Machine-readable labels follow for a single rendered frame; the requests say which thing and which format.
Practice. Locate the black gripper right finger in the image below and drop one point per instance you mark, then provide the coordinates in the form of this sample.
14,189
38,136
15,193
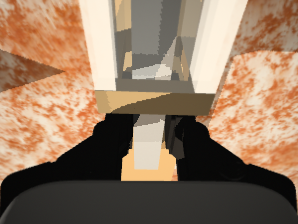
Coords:
200,158

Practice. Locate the grey square stick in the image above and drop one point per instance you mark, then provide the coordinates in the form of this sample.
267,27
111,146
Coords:
148,133

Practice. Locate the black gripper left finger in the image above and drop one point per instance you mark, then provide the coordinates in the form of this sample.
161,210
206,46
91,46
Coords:
100,156

